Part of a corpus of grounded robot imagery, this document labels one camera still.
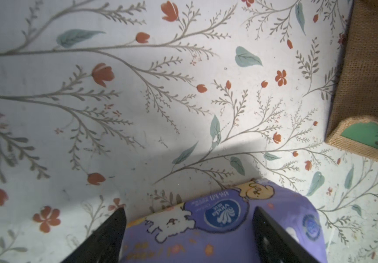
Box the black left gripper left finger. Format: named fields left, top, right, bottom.
left=62, top=208, right=126, bottom=263

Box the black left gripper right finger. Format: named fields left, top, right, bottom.
left=252, top=207, right=317, bottom=263

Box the purple toy camera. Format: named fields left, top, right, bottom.
left=119, top=180, right=327, bottom=263

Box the floral table mat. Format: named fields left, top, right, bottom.
left=0, top=1, right=378, bottom=263

